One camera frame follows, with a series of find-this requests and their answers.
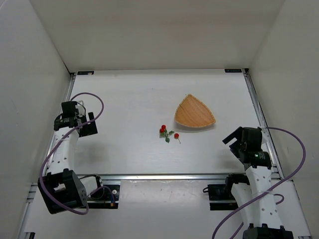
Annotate single red cherry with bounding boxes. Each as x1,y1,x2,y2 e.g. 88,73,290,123
174,133,181,143

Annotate red cherries with green leaves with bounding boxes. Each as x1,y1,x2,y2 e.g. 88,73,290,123
159,125,175,143

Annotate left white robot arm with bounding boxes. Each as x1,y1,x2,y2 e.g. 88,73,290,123
42,101,102,209

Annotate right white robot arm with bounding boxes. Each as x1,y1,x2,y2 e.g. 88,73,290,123
223,126,294,239

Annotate woven wicker fruit bowl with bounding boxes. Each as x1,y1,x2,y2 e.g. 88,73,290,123
174,94,216,128

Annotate right aluminium rail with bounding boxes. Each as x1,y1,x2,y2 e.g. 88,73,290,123
242,68,284,179

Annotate aluminium rail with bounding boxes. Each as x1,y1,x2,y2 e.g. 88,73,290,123
242,68,284,179
42,72,76,175
77,173,280,181

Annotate left aluminium rail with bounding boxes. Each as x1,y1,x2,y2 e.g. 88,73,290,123
42,72,76,175

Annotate left black corner bracket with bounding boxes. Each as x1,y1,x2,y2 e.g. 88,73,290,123
77,71,94,75

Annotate black corner bracket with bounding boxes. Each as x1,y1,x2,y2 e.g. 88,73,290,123
224,69,242,73
77,71,94,75

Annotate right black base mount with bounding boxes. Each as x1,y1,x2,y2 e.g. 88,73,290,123
202,184,238,211

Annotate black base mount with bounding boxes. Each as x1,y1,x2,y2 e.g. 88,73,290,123
88,185,120,209
202,184,238,211

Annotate front aluminium rail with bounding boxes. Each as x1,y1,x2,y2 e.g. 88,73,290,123
77,173,280,181

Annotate right black corner bracket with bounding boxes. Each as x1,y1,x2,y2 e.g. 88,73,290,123
224,69,242,73

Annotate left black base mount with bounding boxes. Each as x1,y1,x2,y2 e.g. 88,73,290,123
88,185,120,209

